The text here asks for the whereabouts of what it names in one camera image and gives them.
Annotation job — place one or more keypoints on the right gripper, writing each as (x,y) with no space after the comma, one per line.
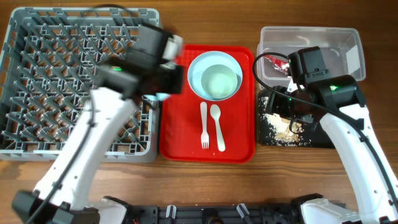
(275,106)

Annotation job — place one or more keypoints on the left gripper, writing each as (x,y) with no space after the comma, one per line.
(178,89)

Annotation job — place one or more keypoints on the light blue small bowl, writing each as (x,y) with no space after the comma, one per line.
(158,97)

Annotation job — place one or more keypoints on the rice and peanut shell scraps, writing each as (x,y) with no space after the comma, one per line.
(274,130)

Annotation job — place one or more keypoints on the red snack wrapper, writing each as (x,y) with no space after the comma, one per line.
(278,64)

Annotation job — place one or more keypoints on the pale green bowl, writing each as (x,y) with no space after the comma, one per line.
(219,82)

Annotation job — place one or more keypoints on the white plastic fork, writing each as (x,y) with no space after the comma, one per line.
(204,135)

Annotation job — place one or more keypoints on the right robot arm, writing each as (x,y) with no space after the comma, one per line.
(338,105)

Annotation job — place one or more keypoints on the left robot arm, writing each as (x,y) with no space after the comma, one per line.
(148,68)

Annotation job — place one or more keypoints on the grey plastic dishwasher rack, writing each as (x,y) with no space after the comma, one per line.
(49,60)

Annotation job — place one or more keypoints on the black plastic tray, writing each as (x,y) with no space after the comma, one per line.
(313,134)

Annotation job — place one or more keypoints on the light blue round plate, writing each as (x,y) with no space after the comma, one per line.
(205,60)

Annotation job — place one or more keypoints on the red plastic serving tray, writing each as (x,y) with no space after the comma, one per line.
(180,124)

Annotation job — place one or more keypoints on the white plastic spoon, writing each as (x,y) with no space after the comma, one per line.
(216,114)

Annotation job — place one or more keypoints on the clear plastic bin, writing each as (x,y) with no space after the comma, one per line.
(341,48)

